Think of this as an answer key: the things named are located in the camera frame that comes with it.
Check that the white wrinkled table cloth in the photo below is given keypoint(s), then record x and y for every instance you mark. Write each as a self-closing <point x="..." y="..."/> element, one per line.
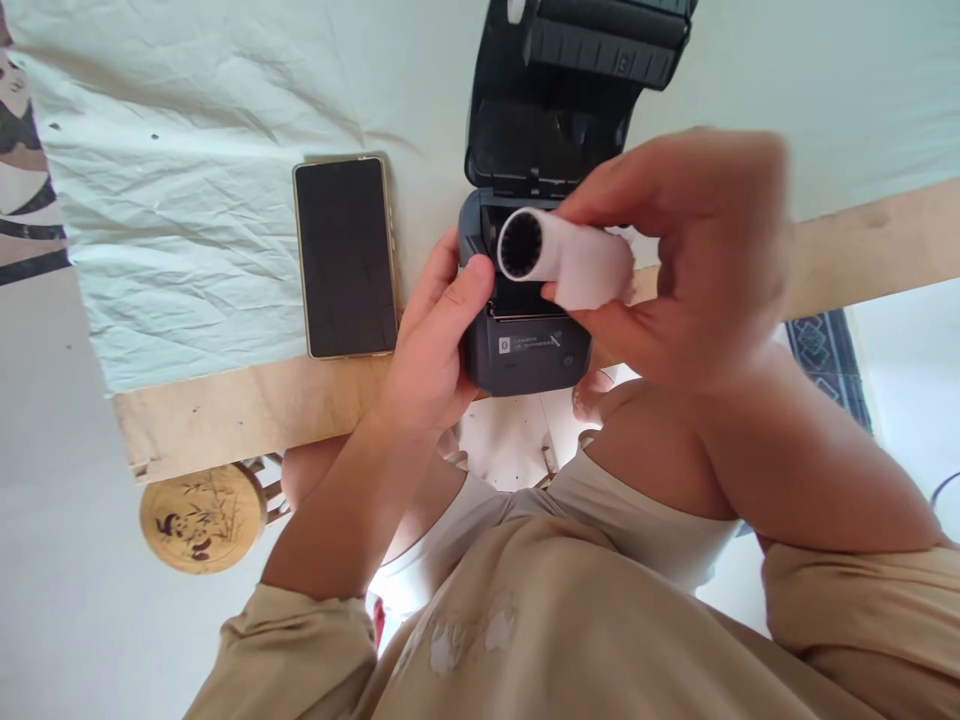
<point x="187" y="150"/>

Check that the dark patterned rug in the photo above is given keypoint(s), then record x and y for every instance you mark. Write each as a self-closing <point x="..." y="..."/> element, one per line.
<point x="832" y="360"/>

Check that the dark grey label printer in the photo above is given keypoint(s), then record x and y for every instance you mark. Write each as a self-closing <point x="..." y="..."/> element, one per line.
<point x="525" y="352"/>

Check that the round wooden stool panda print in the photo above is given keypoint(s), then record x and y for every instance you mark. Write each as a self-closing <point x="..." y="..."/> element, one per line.
<point x="199" y="521"/>

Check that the black smartphone with gold case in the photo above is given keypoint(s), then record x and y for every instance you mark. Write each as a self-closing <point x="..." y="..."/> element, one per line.
<point x="345" y="255"/>

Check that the person's right hand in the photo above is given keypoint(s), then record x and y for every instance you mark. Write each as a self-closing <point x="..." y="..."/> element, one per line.
<point x="712" y="262"/>

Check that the person's body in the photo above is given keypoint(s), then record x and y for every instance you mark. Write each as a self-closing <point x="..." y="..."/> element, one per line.
<point x="570" y="637"/>

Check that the white label paper roll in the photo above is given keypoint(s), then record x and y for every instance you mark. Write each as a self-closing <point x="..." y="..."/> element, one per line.
<point x="570" y="259"/>

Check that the dark and beige patterned cloth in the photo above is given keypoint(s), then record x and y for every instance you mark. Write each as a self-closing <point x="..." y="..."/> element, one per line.
<point x="22" y="187"/>

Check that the person's left hand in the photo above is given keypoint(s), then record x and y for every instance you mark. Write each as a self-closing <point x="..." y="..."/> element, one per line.
<point x="420" y="360"/>

